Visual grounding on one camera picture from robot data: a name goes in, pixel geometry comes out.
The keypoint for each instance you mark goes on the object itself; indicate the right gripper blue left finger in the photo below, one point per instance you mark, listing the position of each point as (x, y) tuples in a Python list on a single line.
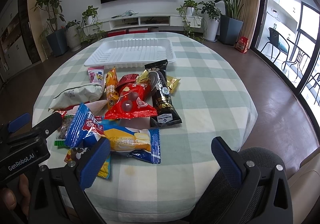
[(91, 162)]

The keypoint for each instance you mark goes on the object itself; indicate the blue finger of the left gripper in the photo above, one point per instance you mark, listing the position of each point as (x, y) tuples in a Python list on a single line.
[(19, 122)]

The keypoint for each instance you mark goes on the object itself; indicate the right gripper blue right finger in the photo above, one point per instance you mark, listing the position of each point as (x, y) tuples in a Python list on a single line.
[(228, 160)]

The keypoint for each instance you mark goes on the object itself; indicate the clear green nut packet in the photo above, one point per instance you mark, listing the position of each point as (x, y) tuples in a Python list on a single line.
[(63, 130)]

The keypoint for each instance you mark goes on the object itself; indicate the blue yellow chips bag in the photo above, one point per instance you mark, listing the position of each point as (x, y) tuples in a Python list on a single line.
[(141, 144)]

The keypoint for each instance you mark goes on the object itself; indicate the pale pink snack packet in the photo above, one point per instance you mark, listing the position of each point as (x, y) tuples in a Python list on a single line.
[(95, 107)]

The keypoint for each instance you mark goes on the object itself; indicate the black chocolate snack packet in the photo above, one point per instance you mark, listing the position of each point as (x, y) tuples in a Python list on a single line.
[(161, 97)]

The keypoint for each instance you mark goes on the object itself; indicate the white pale snack bag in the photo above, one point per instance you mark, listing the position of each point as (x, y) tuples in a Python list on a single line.
[(76, 95)]

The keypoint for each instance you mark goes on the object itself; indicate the orange snack packet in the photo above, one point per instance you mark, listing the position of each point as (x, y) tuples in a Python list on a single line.
[(112, 95)]

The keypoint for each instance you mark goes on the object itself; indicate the large red snack bag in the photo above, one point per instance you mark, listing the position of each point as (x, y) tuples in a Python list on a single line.
[(131, 103)]

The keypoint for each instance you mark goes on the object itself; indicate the pink cartoon snack packet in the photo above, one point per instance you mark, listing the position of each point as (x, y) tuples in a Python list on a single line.
[(96, 74)]

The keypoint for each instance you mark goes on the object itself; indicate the small red candy packet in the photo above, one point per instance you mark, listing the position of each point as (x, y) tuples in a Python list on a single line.
[(128, 78)]

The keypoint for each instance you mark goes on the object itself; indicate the gold foil snack packet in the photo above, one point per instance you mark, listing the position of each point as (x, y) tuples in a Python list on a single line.
[(172, 83)]

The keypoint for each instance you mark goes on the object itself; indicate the person's left hand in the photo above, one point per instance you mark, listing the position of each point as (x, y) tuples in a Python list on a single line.
[(10, 199)]

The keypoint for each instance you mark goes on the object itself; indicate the green checked tablecloth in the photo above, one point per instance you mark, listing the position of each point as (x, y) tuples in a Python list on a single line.
[(173, 96)]

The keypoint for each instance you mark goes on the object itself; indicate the wooden display cabinet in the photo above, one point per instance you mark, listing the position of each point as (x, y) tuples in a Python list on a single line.
[(21, 26)]

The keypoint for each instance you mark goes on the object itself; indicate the plant in white ribbed pot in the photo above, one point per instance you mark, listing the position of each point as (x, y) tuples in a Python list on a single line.
[(72, 35)]

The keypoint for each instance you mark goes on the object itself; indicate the trailing pothos plant left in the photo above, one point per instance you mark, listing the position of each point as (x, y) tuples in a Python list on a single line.
[(90, 26)]

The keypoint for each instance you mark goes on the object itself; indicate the trailing pothos plant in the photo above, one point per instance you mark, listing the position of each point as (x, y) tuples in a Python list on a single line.
[(90, 26), (192, 21)]

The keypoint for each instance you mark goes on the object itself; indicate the red bag on floor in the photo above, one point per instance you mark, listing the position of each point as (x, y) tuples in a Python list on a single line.
[(242, 45)]

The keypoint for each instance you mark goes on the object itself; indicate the white plastic tray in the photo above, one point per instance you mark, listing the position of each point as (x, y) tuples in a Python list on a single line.
[(129, 53)]

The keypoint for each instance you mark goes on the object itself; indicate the tall plant blue pot left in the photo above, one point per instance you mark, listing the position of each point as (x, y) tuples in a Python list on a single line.
[(52, 32)]

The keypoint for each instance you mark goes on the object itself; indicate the red storage box left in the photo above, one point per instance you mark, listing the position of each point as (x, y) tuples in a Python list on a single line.
[(117, 32)]

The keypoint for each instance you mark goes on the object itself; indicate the red storage box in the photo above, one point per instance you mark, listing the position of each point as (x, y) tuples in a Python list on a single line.
[(138, 30), (117, 32)]

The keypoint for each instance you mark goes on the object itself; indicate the balcony glass table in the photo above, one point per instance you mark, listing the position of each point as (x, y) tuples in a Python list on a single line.
[(300, 64)]

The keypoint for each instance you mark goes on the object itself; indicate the black balcony chair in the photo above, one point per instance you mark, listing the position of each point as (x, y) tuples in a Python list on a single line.
[(278, 41)]

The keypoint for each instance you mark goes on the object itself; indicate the trailing pothos plant right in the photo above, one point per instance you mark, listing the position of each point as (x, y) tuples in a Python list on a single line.
[(192, 21)]

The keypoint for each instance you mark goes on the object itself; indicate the red storage box right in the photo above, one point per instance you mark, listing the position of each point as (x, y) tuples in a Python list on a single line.
[(138, 30)]

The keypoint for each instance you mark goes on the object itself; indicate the white TV cabinet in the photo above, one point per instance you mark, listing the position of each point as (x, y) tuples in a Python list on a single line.
[(161, 20)]

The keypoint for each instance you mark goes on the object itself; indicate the plant in white tall pot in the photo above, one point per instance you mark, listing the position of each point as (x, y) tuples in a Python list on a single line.
[(210, 20)]

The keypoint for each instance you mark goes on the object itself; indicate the beige curtain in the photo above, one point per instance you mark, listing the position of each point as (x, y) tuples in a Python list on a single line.
[(249, 15)]

